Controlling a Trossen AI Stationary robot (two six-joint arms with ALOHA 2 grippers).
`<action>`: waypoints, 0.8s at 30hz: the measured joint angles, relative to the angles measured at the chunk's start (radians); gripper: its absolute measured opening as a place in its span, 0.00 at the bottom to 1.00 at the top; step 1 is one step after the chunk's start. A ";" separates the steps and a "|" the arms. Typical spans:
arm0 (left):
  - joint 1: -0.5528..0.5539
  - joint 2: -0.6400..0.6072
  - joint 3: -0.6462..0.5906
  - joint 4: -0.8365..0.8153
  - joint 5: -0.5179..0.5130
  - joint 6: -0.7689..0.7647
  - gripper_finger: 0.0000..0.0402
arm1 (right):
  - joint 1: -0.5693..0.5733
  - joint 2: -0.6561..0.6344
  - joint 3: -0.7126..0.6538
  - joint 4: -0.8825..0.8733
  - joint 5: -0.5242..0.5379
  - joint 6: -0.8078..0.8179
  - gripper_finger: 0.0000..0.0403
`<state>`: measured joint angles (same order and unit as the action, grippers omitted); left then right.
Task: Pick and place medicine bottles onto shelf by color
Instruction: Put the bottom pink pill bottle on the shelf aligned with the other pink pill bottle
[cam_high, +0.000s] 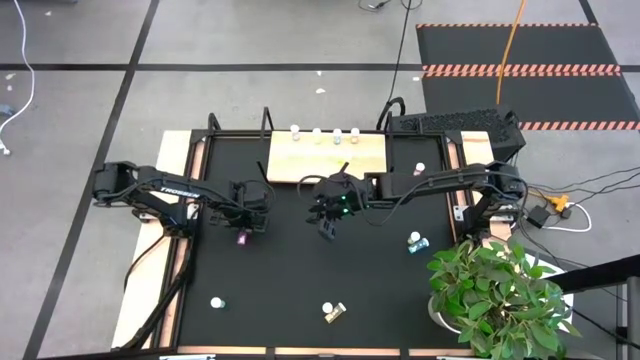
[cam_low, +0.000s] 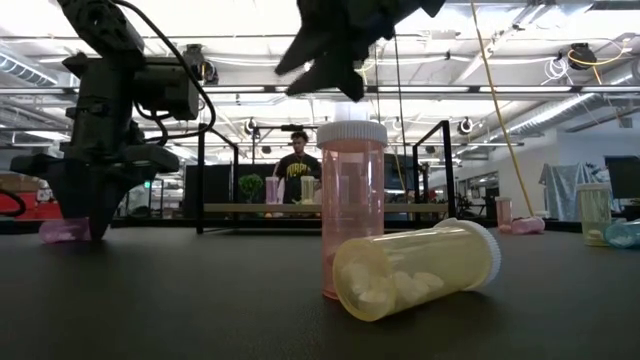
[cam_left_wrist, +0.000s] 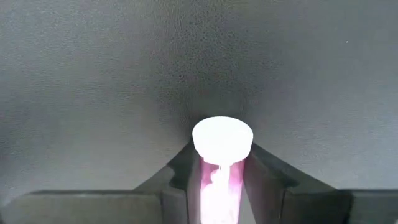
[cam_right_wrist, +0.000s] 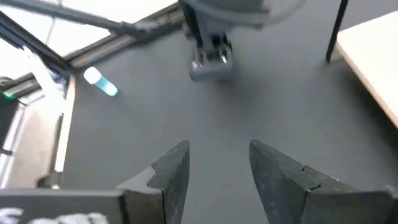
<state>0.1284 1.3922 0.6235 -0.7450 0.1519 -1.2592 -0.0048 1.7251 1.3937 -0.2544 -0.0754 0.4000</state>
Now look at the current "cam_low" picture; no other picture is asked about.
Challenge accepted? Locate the grey cloth cover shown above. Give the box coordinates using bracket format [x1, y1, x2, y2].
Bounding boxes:
[538, 162, 609, 222]

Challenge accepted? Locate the silver ventilation duct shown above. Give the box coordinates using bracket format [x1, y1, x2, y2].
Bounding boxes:
[0, 49, 64, 87]
[492, 92, 640, 139]

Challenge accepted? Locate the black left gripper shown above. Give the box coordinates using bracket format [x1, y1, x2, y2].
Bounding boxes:
[9, 57, 180, 241]

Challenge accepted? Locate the yellow pill bottle white cap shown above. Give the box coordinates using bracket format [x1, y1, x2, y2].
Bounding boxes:
[300, 175, 316, 205]
[331, 217, 503, 323]
[575, 182, 613, 248]

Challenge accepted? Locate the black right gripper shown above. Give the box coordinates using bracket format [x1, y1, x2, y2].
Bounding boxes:
[275, 0, 446, 101]

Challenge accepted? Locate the long ceiling light strip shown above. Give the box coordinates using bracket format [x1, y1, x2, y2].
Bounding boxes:
[199, 84, 640, 95]

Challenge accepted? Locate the red cabinet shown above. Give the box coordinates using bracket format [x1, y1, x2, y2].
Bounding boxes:
[0, 189, 64, 221]

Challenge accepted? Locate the purple pill bottle white cap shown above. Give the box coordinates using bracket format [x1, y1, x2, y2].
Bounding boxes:
[38, 217, 92, 245]
[510, 215, 547, 236]
[264, 175, 280, 205]

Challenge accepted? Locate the black partition panel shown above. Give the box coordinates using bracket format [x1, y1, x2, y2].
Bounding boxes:
[183, 163, 274, 205]

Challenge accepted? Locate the small green potted plant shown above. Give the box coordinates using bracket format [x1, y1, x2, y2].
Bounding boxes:
[237, 173, 265, 204]

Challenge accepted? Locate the black monitor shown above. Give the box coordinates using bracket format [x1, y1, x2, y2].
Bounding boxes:
[603, 154, 640, 200]

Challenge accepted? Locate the wooden shelf black frame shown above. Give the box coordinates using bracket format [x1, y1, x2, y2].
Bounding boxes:
[196, 119, 457, 236]

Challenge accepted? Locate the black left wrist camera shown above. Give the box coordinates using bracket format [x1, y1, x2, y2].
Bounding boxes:
[134, 63, 201, 121]

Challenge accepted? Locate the orange hanging cable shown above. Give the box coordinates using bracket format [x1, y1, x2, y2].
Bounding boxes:
[469, 0, 536, 219]

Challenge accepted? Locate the black table mat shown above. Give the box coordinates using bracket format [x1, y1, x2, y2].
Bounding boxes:
[0, 227, 640, 360]

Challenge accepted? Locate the teal pill bottle white cap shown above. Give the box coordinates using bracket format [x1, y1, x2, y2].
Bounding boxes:
[601, 221, 640, 250]

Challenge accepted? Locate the person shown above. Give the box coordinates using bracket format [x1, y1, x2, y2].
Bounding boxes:
[273, 130, 324, 204]

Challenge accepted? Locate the pink pill bottle white cap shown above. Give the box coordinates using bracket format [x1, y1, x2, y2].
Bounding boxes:
[316, 119, 389, 301]
[494, 195, 514, 234]

